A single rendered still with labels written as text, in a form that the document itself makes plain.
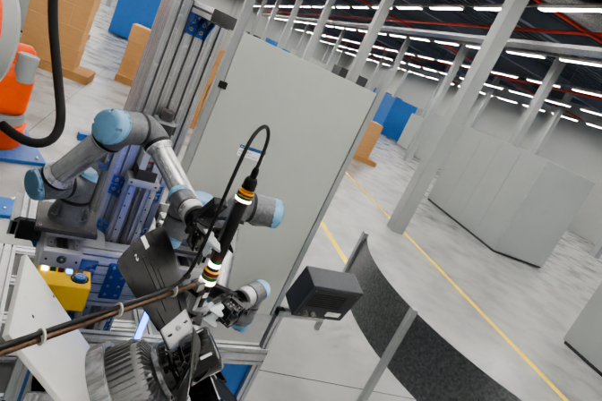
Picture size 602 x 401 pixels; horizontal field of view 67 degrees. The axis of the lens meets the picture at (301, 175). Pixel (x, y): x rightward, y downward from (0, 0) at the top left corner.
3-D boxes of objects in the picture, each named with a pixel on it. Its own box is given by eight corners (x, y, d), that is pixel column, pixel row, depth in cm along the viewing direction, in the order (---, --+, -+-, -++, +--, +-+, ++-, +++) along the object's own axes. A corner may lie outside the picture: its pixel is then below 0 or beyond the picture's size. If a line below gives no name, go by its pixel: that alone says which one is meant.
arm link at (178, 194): (184, 207, 149) (193, 184, 147) (196, 224, 141) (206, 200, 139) (161, 204, 144) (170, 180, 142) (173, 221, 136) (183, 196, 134)
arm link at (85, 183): (97, 202, 185) (107, 173, 182) (67, 205, 173) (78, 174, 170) (79, 188, 189) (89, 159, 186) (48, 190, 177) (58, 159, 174)
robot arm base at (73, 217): (47, 205, 186) (55, 183, 184) (87, 212, 194) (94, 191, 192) (46, 223, 174) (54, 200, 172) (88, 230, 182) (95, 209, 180)
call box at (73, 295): (25, 311, 139) (35, 282, 136) (29, 290, 147) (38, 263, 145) (81, 315, 147) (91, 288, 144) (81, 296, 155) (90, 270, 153)
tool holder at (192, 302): (191, 320, 119) (204, 290, 116) (173, 305, 121) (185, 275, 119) (212, 311, 127) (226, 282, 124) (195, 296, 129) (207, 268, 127)
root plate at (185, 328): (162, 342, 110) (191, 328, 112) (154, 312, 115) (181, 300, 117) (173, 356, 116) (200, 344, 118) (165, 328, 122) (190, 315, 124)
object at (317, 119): (128, 299, 319) (248, -5, 270) (128, 294, 323) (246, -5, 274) (275, 316, 380) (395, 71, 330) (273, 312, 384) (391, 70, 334)
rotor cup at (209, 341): (168, 385, 108) (219, 359, 111) (154, 333, 117) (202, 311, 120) (185, 404, 118) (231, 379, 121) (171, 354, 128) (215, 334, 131)
